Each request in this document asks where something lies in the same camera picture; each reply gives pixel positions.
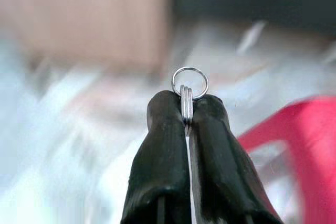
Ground red plastic stool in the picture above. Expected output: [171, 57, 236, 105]
[237, 96, 336, 224]

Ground light wooden cabinet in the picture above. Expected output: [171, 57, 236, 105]
[10, 0, 173, 69]

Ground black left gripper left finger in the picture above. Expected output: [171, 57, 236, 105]
[121, 90, 192, 224]

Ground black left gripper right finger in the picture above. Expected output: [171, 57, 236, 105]
[188, 94, 285, 224]

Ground silver keys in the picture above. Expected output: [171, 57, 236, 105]
[171, 66, 210, 137]

